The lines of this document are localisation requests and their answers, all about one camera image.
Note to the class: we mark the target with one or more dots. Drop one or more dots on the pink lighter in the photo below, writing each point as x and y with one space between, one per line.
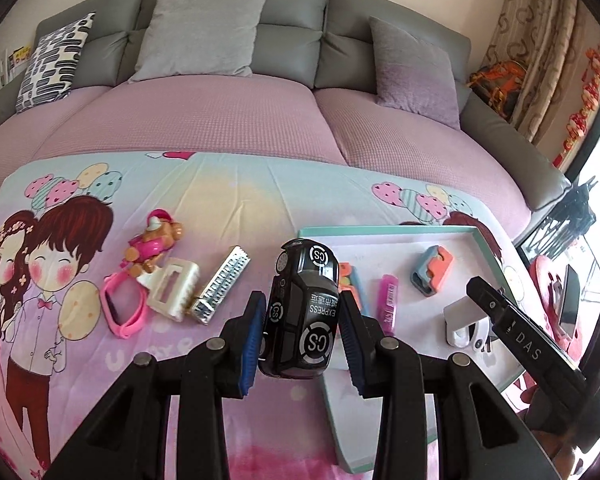
387 305

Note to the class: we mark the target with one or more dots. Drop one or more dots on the light grey pillow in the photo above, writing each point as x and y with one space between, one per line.
200 35

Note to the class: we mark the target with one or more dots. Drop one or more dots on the pink wrist watch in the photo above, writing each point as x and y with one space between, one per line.
127 329

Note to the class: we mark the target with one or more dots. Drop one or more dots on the pink toy dog figure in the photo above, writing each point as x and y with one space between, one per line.
152 245

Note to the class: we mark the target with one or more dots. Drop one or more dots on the teal box lid tray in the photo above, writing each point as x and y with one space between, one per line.
425 360

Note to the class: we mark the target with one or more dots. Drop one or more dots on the black drying rack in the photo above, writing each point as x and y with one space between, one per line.
577 205

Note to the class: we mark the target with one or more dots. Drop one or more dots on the red round cushion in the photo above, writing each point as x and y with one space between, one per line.
545 280

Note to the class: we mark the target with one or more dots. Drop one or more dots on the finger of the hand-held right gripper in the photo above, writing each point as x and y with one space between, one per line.
520 340

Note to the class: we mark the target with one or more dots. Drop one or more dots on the silver harmonica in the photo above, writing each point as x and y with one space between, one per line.
222 282

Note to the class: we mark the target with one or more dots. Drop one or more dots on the orange backpack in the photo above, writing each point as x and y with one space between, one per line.
497 85

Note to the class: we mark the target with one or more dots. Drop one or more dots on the purple grey pillow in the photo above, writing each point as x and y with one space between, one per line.
415 75

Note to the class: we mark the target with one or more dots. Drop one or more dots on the black and white patterned pillow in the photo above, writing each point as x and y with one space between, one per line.
52 60

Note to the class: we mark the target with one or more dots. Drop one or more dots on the patterned curtain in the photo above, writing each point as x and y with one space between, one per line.
540 35

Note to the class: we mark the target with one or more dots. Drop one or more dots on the small orange toy knife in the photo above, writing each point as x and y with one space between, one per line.
352 280

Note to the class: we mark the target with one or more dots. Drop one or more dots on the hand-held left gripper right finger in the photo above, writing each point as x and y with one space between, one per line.
352 340

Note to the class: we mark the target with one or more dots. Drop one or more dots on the red hanging decoration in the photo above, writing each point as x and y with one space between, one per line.
587 95

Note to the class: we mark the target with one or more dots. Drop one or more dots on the white magazine rack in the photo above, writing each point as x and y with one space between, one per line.
0 72

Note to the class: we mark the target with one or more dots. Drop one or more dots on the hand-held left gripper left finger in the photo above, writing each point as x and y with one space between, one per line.
250 340

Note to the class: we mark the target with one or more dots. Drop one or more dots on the black tablet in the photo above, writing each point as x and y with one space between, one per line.
571 300

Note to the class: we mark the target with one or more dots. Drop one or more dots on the printed cartoon blanket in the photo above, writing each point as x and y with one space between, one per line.
260 195

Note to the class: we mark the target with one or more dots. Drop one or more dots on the cream plastic brush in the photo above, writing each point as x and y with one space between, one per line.
185 275

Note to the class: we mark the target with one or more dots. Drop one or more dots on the black toy car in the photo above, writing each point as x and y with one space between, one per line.
300 305

